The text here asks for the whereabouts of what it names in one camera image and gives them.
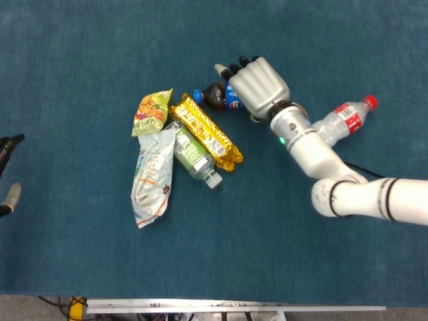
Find clear bottle green label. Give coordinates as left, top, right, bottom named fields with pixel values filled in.
left=165, top=120, right=223, bottom=190

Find cola bottle blue cap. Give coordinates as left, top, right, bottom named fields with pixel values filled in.
left=193, top=81, right=248, bottom=113

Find aluminium rail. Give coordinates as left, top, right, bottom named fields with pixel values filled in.
left=86, top=298, right=387, bottom=314

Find yellow plastic part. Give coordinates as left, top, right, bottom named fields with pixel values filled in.
left=69, top=296, right=88, bottom=321

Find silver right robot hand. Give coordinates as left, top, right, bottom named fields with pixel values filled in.
left=213, top=56, right=291, bottom=123

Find clear bottle red label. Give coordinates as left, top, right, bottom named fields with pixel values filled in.
left=310, top=94, right=379, bottom=148

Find blue felt table cloth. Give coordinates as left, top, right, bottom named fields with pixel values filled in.
left=0, top=0, right=428, bottom=307

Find yellow green snack bag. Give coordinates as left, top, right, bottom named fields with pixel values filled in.
left=131, top=88, right=174, bottom=138

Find black floor cables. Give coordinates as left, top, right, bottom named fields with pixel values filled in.
left=37, top=296, right=71, bottom=317

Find white snack bag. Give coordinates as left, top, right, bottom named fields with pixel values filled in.
left=130, top=128, right=177, bottom=229

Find gold foil biscuit package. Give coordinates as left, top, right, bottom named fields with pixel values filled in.
left=169, top=92, right=244, bottom=173

